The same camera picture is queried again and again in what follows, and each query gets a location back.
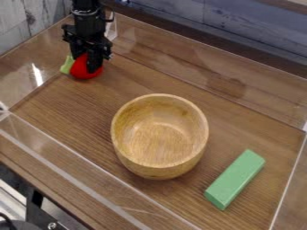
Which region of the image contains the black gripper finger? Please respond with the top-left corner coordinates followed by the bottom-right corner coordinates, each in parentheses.
top-left (70, 42), bottom-right (84, 59)
top-left (87, 51), bottom-right (102, 74)

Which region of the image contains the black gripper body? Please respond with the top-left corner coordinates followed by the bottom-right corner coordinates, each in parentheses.
top-left (62, 13), bottom-right (112, 60)

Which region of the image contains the red plush tomato toy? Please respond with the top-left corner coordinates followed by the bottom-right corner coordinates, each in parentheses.
top-left (60, 54), bottom-right (103, 80)

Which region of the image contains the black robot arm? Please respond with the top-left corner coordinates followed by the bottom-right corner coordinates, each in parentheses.
top-left (62, 0), bottom-right (115, 75)

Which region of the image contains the wooden bowl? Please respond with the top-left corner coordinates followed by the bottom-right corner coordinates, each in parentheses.
top-left (111, 93), bottom-right (208, 180)

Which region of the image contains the clear acrylic table barrier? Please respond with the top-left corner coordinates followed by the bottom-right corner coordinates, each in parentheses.
top-left (0, 16), bottom-right (307, 230)

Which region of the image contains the green rectangular block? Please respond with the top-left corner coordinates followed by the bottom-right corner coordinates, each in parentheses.
top-left (204, 149), bottom-right (266, 210)

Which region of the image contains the black metal frame bracket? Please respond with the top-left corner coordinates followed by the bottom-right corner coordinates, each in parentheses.
top-left (26, 190), bottom-right (68, 230)

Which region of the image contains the black cable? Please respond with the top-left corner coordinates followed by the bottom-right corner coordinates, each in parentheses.
top-left (0, 211), bottom-right (18, 230)

